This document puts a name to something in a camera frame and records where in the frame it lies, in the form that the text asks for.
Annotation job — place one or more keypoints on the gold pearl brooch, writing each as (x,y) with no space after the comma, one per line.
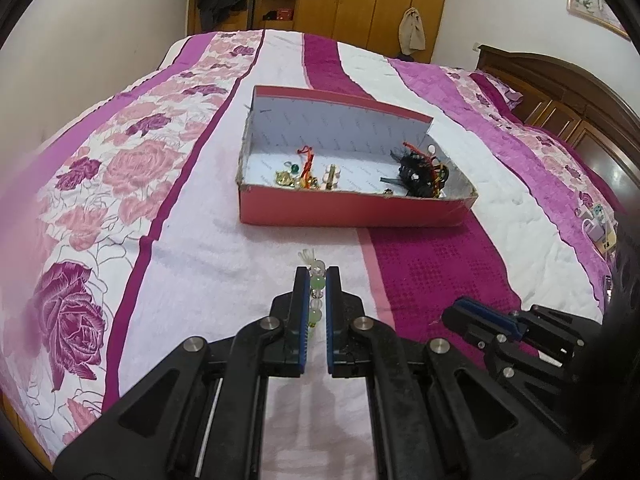
(283,178)

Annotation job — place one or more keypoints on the black hair claw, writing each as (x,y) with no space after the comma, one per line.
(412,170)

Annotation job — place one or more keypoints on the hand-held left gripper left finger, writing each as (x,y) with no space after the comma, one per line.
(301,330)

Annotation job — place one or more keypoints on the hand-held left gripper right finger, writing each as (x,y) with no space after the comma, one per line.
(330,330)

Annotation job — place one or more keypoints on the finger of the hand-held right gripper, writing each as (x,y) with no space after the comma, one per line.
(485,315)
(555,332)

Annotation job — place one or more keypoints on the pink flower hair clip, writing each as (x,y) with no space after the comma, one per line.
(331,176)

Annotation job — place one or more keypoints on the green bead earring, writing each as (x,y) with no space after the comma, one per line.
(295,166)

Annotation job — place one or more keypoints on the dark wooden headboard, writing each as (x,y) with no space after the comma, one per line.
(575,95)

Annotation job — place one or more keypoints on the purple floral pillow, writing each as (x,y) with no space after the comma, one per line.
(495,90)

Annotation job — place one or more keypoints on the pink cardboard box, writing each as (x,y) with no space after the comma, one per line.
(350,210)

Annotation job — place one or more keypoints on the small red box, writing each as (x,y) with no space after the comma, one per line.
(286,13)

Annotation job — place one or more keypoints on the floral purple bedspread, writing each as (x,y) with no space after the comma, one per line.
(150,210)

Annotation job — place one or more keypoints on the wooden wardrobe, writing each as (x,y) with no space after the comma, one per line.
(350,0)

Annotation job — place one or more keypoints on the beige cloth bag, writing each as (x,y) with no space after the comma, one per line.
(411,30)

